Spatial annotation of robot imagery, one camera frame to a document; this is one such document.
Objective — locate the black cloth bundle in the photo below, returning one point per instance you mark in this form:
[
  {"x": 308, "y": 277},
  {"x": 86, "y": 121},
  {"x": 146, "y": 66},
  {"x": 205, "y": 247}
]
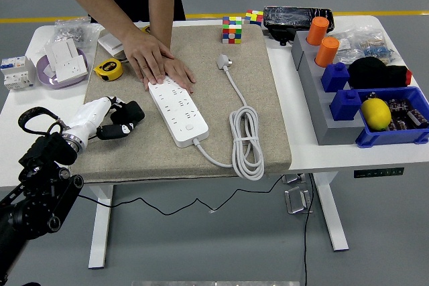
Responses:
[{"x": 375, "y": 73}]

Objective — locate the metal bracket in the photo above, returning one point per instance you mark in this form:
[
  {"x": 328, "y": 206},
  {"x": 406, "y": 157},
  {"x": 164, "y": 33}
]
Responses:
[
  {"x": 296, "y": 200},
  {"x": 293, "y": 178}
]

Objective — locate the large colourful puzzle cube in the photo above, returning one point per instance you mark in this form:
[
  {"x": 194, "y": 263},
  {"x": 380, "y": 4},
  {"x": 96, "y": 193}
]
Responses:
[{"x": 231, "y": 29}]

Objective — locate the person's left forearm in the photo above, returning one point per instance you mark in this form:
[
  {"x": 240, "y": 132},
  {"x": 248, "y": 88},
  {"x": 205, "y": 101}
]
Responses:
[{"x": 161, "y": 8}]

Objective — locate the black wrapped box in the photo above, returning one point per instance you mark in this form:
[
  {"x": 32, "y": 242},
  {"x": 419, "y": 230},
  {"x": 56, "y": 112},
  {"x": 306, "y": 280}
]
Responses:
[{"x": 291, "y": 18}]

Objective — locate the white power strip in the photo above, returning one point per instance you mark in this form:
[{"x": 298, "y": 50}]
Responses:
[{"x": 181, "y": 115}]

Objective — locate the grey-brown mat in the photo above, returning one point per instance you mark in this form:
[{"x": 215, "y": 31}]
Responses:
[{"x": 207, "y": 91}]

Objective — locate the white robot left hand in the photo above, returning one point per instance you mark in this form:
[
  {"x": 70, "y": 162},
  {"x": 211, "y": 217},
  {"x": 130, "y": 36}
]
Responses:
[{"x": 90, "y": 115}]

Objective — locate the purple bowl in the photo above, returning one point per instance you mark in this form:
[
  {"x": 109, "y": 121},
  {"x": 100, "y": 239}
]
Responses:
[{"x": 43, "y": 75}]

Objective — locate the clear bag of white parts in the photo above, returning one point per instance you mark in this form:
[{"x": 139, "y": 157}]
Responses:
[{"x": 347, "y": 46}]

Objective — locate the person's left hand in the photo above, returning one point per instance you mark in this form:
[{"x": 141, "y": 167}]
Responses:
[{"x": 181, "y": 73}]

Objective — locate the blue block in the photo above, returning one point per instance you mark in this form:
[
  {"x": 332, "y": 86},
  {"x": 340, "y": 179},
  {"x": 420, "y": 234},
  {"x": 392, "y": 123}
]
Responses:
[
  {"x": 347, "y": 104},
  {"x": 334, "y": 76}
]

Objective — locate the white table leg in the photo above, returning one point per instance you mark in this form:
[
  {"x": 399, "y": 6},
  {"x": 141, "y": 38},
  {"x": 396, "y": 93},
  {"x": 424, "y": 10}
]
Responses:
[
  {"x": 332, "y": 219},
  {"x": 100, "y": 232}
]

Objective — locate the clear bag of screws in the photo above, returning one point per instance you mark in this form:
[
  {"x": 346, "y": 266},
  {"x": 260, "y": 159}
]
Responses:
[{"x": 68, "y": 31}]

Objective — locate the black power adapter plug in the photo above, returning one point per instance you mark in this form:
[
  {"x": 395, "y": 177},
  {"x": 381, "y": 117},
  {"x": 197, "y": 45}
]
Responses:
[{"x": 130, "y": 112}]

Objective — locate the orange cylinder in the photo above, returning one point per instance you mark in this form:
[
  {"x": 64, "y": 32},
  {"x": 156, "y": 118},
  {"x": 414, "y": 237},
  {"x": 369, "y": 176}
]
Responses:
[
  {"x": 317, "y": 31},
  {"x": 326, "y": 51}
]

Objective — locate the white socket box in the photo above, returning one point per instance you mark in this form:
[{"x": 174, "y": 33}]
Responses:
[{"x": 62, "y": 50}]

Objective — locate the white circuit breaker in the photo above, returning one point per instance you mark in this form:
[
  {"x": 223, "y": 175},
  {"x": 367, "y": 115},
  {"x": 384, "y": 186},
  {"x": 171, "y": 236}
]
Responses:
[{"x": 16, "y": 71}]

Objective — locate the dark capacitors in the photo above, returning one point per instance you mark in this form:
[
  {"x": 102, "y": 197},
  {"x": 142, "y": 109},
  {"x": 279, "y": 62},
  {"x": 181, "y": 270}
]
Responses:
[{"x": 407, "y": 113}]

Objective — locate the grey stepped block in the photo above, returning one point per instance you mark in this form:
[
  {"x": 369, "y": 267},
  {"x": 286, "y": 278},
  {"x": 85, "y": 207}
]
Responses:
[{"x": 318, "y": 108}]

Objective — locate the yellow lemon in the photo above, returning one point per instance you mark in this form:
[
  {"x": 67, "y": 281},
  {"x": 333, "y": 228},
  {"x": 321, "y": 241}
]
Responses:
[{"x": 375, "y": 113}]

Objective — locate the blue plastic bin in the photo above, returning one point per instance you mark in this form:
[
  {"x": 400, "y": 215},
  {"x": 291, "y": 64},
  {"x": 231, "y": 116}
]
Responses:
[{"x": 385, "y": 137}]

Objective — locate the white wall socket panel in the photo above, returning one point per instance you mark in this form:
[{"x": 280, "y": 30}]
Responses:
[{"x": 70, "y": 68}]

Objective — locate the yellow tape measure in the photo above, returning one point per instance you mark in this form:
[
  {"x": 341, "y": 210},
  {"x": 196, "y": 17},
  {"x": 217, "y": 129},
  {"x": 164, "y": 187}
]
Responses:
[
  {"x": 145, "y": 29},
  {"x": 109, "y": 69}
]

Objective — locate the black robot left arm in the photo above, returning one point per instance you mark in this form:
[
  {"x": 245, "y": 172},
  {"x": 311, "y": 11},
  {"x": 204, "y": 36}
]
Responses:
[{"x": 37, "y": 205}]

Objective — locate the clear bag of blue parts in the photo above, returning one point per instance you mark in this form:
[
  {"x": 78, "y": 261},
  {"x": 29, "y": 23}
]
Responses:
[{"x": 375, "y": 48}]

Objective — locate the person's right hand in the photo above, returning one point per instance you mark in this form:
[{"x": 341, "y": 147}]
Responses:
[{"x": 149, "y": 56}]

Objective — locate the white wall switch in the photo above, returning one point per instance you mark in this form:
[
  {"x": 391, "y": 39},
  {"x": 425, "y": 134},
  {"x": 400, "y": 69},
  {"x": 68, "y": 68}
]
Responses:
[{"x": 108, "y": 43}]

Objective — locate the small colourful puzzle cube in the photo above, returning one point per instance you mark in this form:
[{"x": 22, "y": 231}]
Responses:
[{"x": 253, "y": 17}]

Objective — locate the black desk control panel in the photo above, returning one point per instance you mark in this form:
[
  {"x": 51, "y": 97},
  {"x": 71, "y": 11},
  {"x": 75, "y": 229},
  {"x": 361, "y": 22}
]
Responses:
[{"x": 378, "y": 172}]

